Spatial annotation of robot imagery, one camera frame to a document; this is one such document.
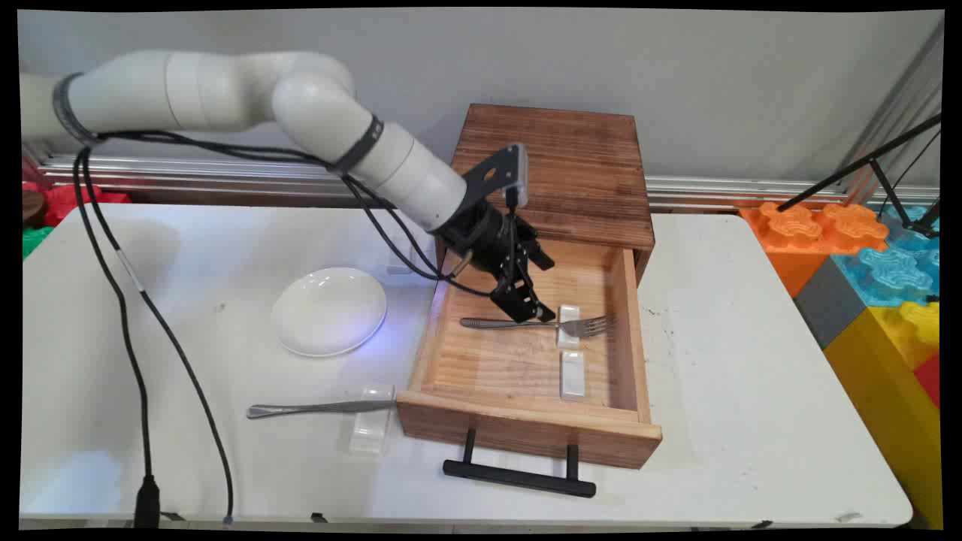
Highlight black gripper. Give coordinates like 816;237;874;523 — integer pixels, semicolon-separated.
436;200;558;324

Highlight serrated steel table knife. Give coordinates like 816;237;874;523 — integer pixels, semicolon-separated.
247;398;398;420

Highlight steel fork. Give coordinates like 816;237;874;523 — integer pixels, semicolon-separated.
460;313;618;340

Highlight dark wooden cabinet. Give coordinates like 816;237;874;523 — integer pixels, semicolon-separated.
434;104;657;286

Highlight light wooden drawer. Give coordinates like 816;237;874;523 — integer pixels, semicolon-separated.
395;231;664;471

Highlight white round plate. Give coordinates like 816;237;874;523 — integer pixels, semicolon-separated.
271;267;389;358

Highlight clear rest under knife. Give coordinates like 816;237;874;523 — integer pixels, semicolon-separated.
349;384;398;456

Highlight orange toy brick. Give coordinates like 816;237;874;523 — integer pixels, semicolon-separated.
739;201;890;298

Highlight grey toy brick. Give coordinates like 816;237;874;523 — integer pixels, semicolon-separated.
794;256;870;351

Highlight blue toy brick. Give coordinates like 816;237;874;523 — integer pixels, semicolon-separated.
830;203;941;310

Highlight black tripod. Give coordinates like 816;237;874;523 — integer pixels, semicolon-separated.
776;113;942;240

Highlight yellow toy brick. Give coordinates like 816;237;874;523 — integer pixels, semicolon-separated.
822;300;945;531

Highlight small red toy brick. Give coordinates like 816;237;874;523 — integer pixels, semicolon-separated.
912;352;942;411

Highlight large red toy brick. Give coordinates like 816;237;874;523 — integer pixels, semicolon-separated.
21;180;130;228

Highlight green toy brick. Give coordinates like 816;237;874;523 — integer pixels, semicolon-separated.
21;225;58;261

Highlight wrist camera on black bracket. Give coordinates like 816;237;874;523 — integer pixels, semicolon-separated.
461;143;529;216

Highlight black drawer handle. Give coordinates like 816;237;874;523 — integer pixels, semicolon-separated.
442;428;597;499

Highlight aluminium rail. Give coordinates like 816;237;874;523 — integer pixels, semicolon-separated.
34;153;940;213

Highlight black cable strap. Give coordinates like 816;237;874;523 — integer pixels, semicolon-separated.
52;72;103;146
332;116;385;176

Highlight black cable with white marker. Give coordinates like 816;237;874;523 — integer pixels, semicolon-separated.
75;129;497;524

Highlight black cable with thick plug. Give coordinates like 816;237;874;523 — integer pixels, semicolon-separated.
71;129;497;527

